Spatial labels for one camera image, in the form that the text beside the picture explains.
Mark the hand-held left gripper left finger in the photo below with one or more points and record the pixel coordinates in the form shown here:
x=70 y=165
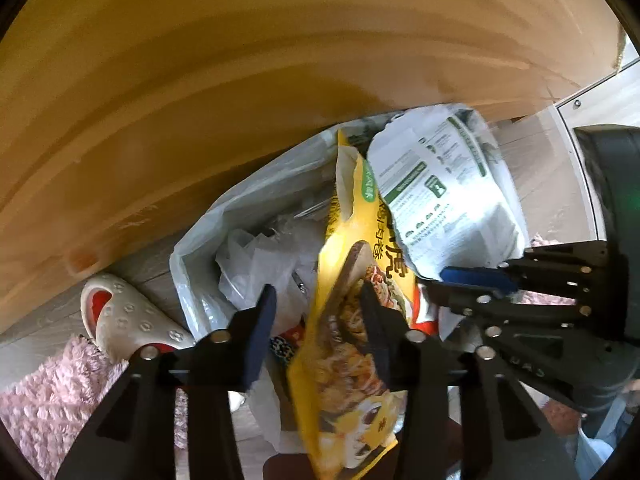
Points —
x=260 y=340

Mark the translucent plastic glove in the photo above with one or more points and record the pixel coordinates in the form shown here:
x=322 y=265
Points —
x=260 y=260

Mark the wooden bed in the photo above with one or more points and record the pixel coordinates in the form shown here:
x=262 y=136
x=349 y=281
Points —
x=250 y=85

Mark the pale wooden door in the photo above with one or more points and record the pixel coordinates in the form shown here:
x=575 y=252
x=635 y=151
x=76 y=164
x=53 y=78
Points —
x=600 y=105

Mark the white red slipper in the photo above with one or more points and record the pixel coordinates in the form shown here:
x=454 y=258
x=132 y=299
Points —
x=130 y=310

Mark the pink shaggy rug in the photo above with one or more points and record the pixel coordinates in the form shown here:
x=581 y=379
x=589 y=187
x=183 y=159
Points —
x=50 y=400

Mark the yellow snack packet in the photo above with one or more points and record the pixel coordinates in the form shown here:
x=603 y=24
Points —
x=340 y=285

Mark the pale printed packet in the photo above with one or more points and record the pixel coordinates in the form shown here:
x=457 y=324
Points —
x=450 y=210

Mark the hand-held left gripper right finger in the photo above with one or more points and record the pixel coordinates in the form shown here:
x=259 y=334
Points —
x=377 y=345

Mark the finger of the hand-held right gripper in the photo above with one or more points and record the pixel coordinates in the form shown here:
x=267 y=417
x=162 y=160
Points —
x=475 y=276
x=460 y=302

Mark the trash bin with plastic liner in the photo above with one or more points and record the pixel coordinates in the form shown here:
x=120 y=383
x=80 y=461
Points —
x=210 y=240

